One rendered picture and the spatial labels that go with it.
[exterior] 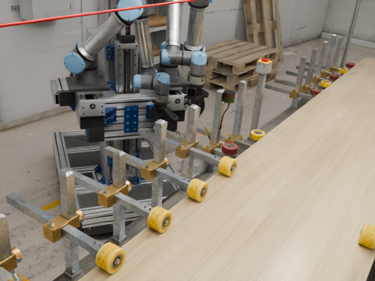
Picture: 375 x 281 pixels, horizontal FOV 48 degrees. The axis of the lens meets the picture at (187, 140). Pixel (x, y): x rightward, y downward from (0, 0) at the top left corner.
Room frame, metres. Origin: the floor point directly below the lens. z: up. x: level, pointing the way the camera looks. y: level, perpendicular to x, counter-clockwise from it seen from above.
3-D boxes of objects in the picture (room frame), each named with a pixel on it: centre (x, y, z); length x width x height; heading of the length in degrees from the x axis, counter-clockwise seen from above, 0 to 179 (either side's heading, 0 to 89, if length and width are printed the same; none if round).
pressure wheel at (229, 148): (1.90, -0.22, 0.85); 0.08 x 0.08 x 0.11
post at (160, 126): (1.56, 0.12, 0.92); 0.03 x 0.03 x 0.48; 58
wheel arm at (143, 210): (1.33, 0.28, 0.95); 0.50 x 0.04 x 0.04; 58
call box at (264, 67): (2.42, -0.41, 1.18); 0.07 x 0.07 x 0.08; 58
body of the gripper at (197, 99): (1.98, -0.02, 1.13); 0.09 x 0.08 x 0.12; 148
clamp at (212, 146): (1.97, -0.14, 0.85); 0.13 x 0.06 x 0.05; 148
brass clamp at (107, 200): (1.33, 0.26, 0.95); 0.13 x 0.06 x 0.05; 148
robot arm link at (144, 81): (2.16, 0.26, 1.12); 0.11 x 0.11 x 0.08; 85
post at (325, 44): (3.48, -1.07, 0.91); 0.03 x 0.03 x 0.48; 58
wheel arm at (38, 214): (1.11, 0.41, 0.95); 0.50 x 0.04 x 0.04; 58
